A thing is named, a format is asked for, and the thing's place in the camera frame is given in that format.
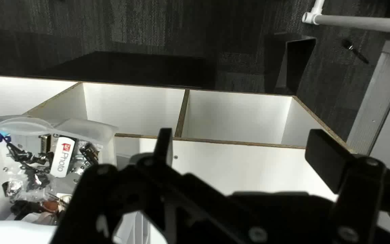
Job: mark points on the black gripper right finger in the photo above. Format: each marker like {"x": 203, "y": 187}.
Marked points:
{"x": 325, "y": 157}

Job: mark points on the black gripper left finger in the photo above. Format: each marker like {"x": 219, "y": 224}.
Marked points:
{"x": 162, "y": 144}

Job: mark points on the translucent drawer holding small parts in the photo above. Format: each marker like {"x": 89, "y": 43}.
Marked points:
{"x": 23, "y": 129}

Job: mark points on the white cubby shelf unit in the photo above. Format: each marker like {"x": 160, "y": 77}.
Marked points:
{"x": 230, "y": 117}

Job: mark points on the white board panel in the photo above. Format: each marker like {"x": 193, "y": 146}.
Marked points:
{"x": 384, "y": 103}

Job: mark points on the dark open box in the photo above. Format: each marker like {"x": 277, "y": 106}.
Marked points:
{"x": 300, "y": 62}

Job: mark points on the white Photo USB stick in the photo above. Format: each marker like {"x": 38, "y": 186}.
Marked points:
{"x": 62, "y": 156}

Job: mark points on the white PVC pole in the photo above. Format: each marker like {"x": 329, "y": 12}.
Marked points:
{"x": 361, "y": 22}

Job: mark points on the clear bag of black screws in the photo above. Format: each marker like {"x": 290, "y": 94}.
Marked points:
{"x": 23, "y": 167}

